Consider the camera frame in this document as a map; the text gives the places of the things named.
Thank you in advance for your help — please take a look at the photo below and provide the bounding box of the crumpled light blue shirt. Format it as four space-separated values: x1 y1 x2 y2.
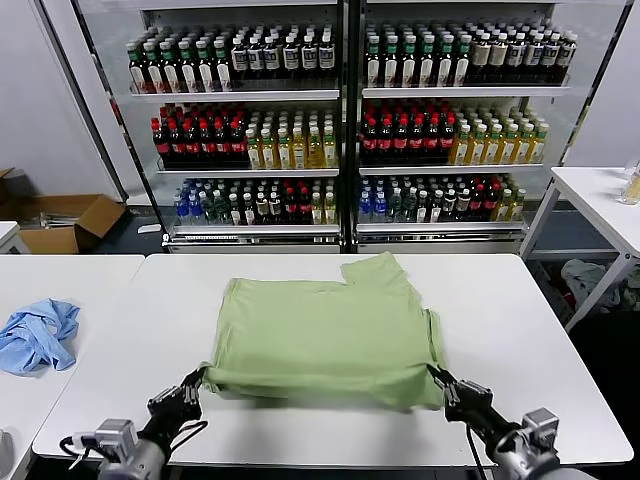
0 298 81 376

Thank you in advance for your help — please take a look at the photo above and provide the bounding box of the green-cap tea bottle white label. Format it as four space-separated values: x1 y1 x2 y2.
418 38 437 89
160 40 182 94
144 41 166 95
178 39 199 94
400 38 419 89
436 38 455 89
213 37 234 93
382 38 401 88
453 37 473 88
127 42 149 95
195 38 217 93
364 38 383 88

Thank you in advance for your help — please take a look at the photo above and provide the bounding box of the white drinks shelf cabinet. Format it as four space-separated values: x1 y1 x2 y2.
127 0 354 255
349 0 574 256

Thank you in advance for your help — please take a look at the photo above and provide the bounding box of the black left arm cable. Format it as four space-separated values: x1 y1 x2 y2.
59 419 209 471

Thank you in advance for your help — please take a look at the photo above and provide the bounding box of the pile of grey clothes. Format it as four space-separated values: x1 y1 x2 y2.
559 258 640 312

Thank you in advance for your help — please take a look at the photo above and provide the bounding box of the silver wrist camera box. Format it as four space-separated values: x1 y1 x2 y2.
94 419 140 462
522 407 561 459

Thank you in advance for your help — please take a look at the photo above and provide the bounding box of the open brown cardboard box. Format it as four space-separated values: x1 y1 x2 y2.
17 193 127 255

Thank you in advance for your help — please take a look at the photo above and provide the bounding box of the clear plastic cup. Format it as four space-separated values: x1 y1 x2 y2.
618 158 640 206

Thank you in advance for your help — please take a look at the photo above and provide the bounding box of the open glass cabinet door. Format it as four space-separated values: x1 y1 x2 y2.
34 0 171 246
517 0 640 259

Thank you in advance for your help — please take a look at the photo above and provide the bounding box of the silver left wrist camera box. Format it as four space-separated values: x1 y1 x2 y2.
94 419 140 462

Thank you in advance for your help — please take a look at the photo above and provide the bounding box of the small white cabinet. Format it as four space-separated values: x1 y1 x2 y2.
0 221 30 255

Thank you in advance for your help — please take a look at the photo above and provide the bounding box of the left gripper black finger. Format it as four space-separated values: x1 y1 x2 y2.
184 370 210 403
147 366 208 406

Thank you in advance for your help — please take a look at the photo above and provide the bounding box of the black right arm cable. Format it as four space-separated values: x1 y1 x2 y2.
464 424 522 480

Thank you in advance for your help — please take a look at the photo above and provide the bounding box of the white side table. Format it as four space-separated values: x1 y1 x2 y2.
519 166 640 331

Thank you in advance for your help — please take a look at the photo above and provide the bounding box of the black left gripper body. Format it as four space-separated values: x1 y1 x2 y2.
144 394 204 442

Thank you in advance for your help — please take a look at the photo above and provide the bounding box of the white-cap dark drink bottle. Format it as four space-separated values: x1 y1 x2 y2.
318 31 337 78
247 34 265 79
263 34 281 79
231 35 250 79
300 32 319 79
282 33 301 79

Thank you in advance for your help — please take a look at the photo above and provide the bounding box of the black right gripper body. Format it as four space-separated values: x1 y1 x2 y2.
443 394 522 452

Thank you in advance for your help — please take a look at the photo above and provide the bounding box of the white-cap bottle beige label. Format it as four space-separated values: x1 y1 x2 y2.
490 32 509 81
472 32 493 81

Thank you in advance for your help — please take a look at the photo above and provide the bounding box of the light green t-shirt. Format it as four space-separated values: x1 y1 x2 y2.
199 251 450 414

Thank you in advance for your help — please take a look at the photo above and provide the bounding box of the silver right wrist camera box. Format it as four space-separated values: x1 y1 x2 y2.
522 407 561 459

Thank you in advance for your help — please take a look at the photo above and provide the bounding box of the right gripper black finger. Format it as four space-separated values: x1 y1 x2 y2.
425 366 454 404
433 366 494 402

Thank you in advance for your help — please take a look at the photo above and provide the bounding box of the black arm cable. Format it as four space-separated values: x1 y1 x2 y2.
59 419 209 471
464 424 522 480

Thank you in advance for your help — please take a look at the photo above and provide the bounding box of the white-cap bottle grey label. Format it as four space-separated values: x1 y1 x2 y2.
506 33 527 82
559 36 578 81
524 34 545 83
542 35 562 83

